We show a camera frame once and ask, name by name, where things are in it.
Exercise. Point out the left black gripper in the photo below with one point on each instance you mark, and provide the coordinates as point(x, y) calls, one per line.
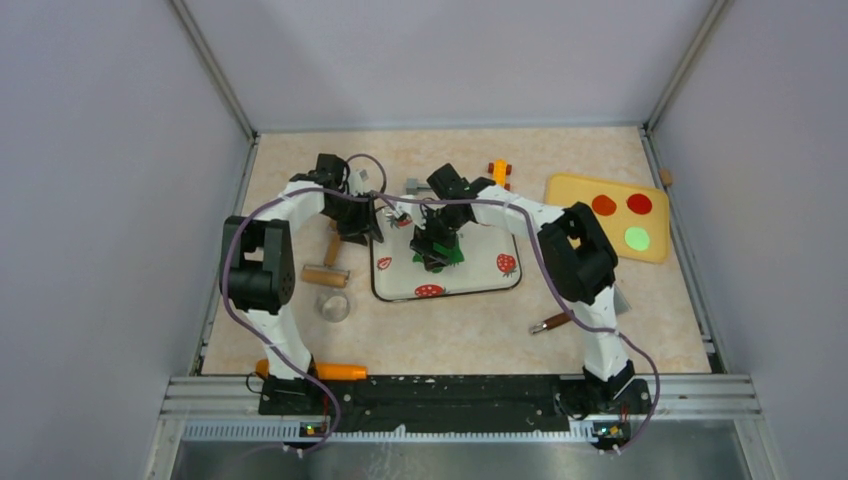
point(365, 224)

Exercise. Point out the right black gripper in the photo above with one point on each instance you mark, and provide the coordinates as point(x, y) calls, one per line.
point(423, 242)

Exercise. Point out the green dough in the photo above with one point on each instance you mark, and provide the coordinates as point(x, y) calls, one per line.
point(439, 257)

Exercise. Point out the wooden rolling pin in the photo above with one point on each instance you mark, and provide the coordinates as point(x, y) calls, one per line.
point(327, 274)

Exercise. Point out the white strawberry tray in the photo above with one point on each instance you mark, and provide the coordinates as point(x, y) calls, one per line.
point(490, 262)

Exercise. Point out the wooden handled scraper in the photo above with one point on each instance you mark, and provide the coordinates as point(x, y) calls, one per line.
point(621, 306)

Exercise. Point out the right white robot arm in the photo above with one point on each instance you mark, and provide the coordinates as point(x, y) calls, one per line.
point(572, 250)

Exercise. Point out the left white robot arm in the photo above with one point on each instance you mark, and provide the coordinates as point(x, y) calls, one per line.
point(257, 276)

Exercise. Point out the orange red dough disc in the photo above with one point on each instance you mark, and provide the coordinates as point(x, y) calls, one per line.
point(603, 205)

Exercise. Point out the light green dough disc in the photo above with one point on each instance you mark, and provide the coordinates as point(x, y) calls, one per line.
point(637, 239)

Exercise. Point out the grey toy bolt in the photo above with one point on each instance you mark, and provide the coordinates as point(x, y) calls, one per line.
point(414, 186)

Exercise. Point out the yellow toy car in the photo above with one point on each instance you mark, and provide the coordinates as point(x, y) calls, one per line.
point(500, 171)

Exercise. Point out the orange marker pen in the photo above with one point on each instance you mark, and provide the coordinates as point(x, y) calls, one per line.
point(325, 371)

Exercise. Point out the yellow cutting board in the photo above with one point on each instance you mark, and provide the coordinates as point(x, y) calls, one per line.
point(565, 189)

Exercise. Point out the small wooden block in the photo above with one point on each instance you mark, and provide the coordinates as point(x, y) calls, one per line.
point(666, 177)

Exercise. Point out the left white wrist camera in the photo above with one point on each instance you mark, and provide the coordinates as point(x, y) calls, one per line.
point(358, 182)

